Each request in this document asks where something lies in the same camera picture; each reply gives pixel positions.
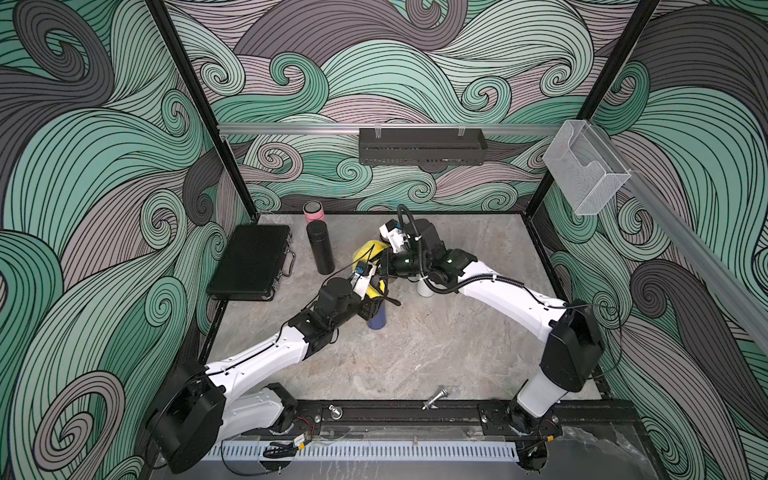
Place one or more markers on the yellow grey cleaning cloth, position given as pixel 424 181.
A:
pixel 377 252

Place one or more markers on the silver knob on rail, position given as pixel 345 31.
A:
pixel 335 411

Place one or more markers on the blue thermos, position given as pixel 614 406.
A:
pixel 379 320

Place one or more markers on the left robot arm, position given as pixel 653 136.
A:
pixel 198 406

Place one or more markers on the clear acrylic wall holder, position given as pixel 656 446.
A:
pixel 586 166

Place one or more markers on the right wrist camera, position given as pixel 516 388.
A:
pixel 395 237

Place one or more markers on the black wall shelf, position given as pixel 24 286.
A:
pixel 422 147

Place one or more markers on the black thermos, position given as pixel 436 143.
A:
pixel 320 244

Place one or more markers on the white thermos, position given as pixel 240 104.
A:
pixel 423 290

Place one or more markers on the black hard case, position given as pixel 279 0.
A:
pixel 255 259

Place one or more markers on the silver bolt on rail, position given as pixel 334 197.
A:
pixel 431 402

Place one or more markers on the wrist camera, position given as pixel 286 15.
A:
pixel 362 276
pixel 395 237

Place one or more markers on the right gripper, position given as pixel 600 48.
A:
pixel 389 259

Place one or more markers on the pink thermos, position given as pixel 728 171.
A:
pixel 313 210

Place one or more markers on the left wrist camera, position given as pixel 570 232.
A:
pixel 362 276

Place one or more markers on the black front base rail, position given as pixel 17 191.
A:
pixel 461 412

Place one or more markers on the white slotted cable duct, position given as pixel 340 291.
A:
pixel 454 451

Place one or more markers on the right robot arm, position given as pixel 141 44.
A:
pixel 573 344

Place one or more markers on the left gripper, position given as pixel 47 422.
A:
pixel 368 308

